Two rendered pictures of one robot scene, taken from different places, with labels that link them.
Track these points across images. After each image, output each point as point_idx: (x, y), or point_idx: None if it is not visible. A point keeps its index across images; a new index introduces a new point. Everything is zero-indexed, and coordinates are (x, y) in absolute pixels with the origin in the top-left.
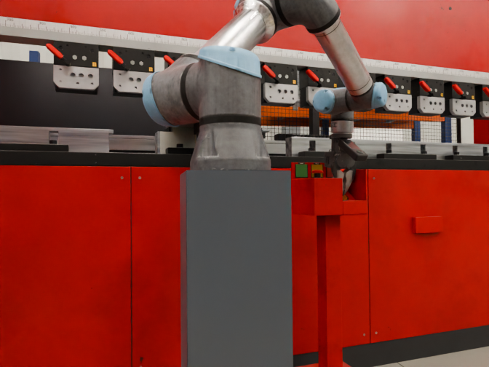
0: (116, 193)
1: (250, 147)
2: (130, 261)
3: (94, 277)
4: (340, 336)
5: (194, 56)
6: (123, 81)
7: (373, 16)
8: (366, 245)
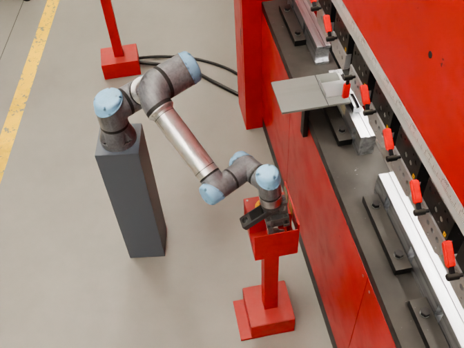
0: None
1: (100, 137)
2: (288, 137)
3: (282, 127)
4: (264, 294)
5: (131, 83)
6: (319, 15)
7: None
8: (354, 319)
